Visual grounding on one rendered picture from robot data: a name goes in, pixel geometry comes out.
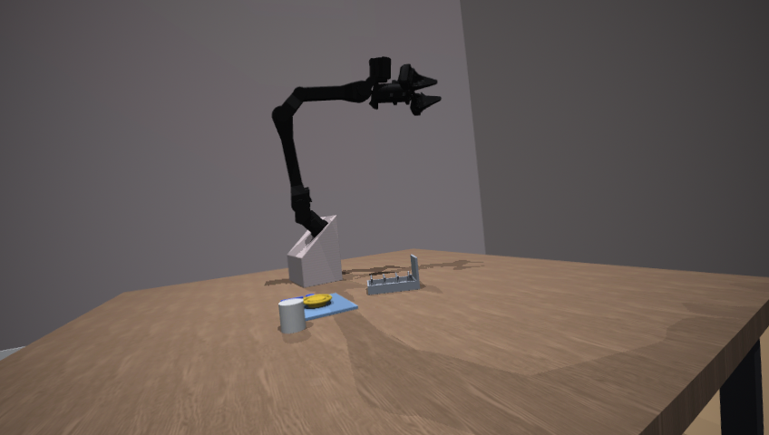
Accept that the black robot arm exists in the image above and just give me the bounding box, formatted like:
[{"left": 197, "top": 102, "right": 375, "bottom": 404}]
[{"left": 271, "top": 56, "right": 391, "bottom": 237}]

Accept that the grey dish rack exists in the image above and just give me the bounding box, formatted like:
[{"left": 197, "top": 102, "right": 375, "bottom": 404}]
[{"left": 367, "top": 255, "right": 420, "bottom": 295}]

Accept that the light blue flat mat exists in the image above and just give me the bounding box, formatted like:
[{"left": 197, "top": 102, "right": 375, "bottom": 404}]
[{"left": 305, "top": 294, "right": 358, "bottom": 321}]

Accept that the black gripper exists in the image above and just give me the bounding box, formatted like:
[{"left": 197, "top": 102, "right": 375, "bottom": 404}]
[{"left": 387, "top": 64, "right": 442, "bottom": 116}]

